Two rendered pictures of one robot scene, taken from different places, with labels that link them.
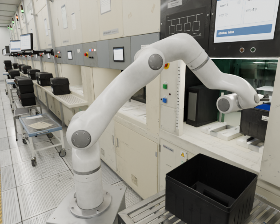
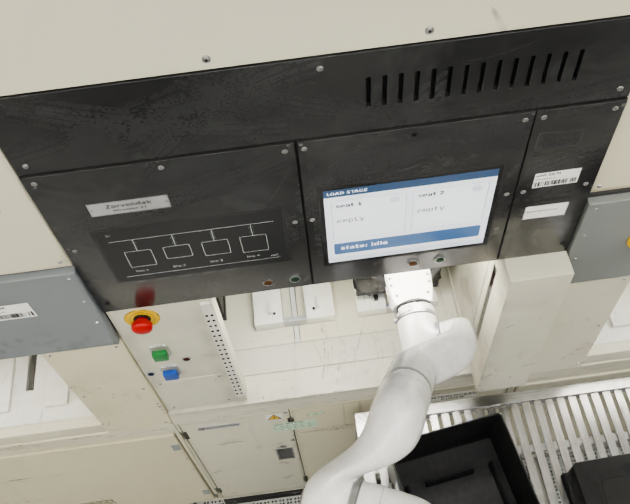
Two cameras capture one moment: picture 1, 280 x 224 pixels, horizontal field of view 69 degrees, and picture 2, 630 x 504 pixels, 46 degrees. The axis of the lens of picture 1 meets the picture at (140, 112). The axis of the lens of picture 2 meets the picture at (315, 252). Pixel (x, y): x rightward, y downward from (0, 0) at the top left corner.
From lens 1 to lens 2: 140 cm
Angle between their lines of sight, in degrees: 59
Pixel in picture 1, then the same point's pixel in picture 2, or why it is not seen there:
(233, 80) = (454, 356)
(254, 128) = not seen: hidden behind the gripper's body
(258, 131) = not seen: hidden behind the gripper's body
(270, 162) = (496, 374)
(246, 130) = (372, 289)
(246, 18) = (419, 220)
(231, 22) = (377, 229)
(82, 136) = not seen: outside the picture
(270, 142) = (495, 359)
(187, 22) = (215, 240)
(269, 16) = (472, 216)
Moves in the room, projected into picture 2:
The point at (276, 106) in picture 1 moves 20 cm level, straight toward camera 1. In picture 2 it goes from (506, 327) to (567, 408)
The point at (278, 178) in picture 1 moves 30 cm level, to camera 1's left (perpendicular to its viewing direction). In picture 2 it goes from (509, 381) to (463, 495)
